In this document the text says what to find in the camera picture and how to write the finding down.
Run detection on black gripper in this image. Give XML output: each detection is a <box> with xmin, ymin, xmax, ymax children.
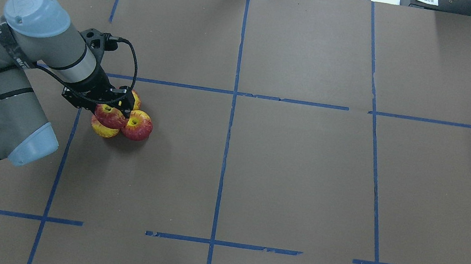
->
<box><xmin>62</xmin><ymin>68</ymin><xmax>134</xmax><ymax>118</ymax></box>

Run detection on lone red yellow apple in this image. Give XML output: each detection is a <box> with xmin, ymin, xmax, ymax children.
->
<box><xmin>94</xmin><ymin>104</ymin><xmax>127</xmax><ymax>129</ymax></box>

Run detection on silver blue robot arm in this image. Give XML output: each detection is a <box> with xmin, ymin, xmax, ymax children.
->
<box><xmin>0</xmin><ymin>0</ymin><xmax>135</xmax><ymax>167</ymax></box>

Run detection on rear red yellow apple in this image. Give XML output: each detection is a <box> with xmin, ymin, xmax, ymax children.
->
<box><xmin>131</xmin><ymin>89</ymin><xmax>142</xmax><ymax>111</ymax></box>

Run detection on right red yellow apple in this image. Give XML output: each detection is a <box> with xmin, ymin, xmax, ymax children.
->
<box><xmin>121</xmin><ymin>110</ymin><xmax>153</xmax><ymax>141</ymax></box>

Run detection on front red yellow apple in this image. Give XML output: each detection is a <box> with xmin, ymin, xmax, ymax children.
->
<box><xmin>91</xmin><ymin>115</ymin><xmax>120</xmax><ymax>139</ymax></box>

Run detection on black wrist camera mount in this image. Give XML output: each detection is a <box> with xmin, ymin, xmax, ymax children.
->
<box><xmin>80</xmin><ymin>28</ymin><xmax>122</xmax><ymax>65</ymax></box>

